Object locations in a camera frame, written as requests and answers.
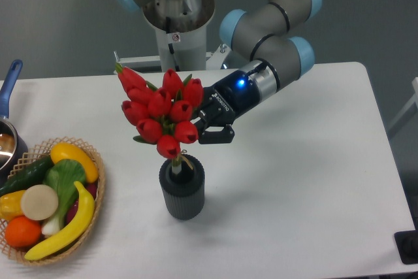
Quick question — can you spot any yellow banana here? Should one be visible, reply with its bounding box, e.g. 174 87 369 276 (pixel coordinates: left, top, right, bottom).
24 181 95 261

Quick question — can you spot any red tulip bouquet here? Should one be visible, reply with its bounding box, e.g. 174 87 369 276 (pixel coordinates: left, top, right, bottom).
116 63 204 175

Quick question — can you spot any yellow bell pepper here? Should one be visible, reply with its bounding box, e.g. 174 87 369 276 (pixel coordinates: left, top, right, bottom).
1 190 25 221

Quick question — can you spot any black device at table edge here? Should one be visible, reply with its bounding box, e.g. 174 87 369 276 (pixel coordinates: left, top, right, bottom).
394 230 417 265

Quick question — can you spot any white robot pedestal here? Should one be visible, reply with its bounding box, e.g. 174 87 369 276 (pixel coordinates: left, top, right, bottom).
114 25 231 73

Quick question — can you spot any woven wicker basket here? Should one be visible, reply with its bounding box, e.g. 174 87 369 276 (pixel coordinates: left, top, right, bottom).
1 137 105 266

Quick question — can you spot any beige round disc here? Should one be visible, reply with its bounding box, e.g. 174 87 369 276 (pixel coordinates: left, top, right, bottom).
20 184 58 221

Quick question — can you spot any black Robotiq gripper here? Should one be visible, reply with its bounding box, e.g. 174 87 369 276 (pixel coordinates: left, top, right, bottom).
195 70 261 144

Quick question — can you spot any dark grey ribbed vase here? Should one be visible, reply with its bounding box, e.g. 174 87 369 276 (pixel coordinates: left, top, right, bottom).
159 154 205 220

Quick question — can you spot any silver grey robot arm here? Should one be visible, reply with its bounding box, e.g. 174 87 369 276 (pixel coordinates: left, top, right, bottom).
117 0 322 144

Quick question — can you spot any green bok choy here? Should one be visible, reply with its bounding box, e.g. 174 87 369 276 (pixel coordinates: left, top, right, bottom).
42 159 86 237

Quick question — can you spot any orange fruit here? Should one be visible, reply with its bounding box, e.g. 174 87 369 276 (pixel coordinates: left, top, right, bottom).
5 216 41 248

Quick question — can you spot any purple red vegetable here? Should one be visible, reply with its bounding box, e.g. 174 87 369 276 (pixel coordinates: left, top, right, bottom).
65 183 97 225

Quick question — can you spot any dark green cucumber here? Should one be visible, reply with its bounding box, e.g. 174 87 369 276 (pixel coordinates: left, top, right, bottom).
1 156 54 196

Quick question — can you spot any blue handled saucepan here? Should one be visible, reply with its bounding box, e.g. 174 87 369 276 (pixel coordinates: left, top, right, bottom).
1 59 27 186

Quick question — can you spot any yellow squash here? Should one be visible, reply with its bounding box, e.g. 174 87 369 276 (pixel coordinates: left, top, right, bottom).
50 142 99 183

